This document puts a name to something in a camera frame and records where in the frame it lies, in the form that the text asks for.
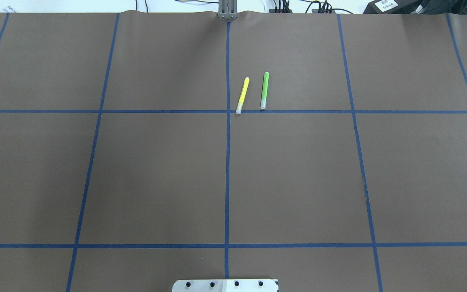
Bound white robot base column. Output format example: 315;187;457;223
172;279;279;292

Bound green highlighter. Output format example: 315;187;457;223
259;72;270;110

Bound black power supply box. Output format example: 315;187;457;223
363;0;423;15

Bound yellow highlighter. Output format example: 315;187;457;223
235;77;250;115

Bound aluminium frame post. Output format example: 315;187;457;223
217;0;238;20

